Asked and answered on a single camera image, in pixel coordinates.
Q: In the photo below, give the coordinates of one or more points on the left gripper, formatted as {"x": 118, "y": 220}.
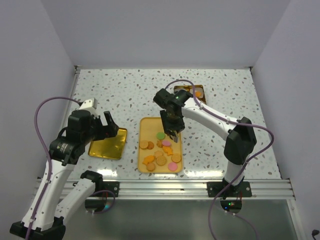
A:
{"x": 107, "y": 131}

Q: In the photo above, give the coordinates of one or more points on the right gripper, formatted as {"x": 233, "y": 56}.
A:
{"x": 168, "y": 126}

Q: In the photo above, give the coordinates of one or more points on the gold tin lid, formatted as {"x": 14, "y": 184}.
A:
{"x": 109, "y": 148}

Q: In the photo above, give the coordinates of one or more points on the orange round cookie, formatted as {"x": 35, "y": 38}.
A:
{"x": 198, "y": 94}

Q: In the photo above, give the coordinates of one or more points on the steel serving tongs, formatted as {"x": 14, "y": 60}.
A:
{"x": 174, "y": 137}

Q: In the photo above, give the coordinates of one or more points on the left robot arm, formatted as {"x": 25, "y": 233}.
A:
{"x": 48, "y": 215}

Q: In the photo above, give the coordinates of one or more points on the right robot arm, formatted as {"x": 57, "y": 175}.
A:
{"x": 239, "y": 135}

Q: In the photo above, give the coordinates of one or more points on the white paper cup top-left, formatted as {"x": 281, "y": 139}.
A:
{"x": 179, "y": 89}

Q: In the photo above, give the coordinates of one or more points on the white paper cup top-right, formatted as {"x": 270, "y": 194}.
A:
{"x": 192, "y": 91}

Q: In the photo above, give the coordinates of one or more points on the green cookie tin box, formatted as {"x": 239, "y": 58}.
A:
{"x": 188, "y": 87}

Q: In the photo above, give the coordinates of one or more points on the round dotted biscuit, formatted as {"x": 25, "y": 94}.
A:
{"x": 143, "y": 144}

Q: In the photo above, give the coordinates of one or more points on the pink round cookie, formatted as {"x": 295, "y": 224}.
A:
{"x": 172, "y": 166}
{"x": 166, "y": 143}

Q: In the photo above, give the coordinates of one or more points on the orange fish cookie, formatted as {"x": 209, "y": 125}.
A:
{"x": 148, "y": 159}
{"x": 168, "y": 150}

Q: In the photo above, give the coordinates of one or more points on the brown round biscuit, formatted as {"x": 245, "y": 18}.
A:
{"x": 150, "y": 145}

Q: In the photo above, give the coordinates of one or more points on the yellow plastic tray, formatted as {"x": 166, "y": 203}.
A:
{"x": 149, "y": 127}

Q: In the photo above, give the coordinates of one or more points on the flower shaped cookie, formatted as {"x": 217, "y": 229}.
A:
{"x": 158, "y": 153}

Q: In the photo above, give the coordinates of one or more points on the right dotted biscuit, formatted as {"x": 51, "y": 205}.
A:
{"x": 176, "y": 158}

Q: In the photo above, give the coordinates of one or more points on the large dotted biscuit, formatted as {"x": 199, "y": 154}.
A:
{"x": 161, "y": 160}

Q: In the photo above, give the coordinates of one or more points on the round tan biscuit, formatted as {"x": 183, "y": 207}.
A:
{"x": 150, "y": 167}

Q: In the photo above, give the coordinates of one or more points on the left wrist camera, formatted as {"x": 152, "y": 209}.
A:
{"x": 89, "y": 104}

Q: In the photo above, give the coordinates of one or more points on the aluminium frame rail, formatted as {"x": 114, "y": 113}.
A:
{"x": 270, "y": 189}

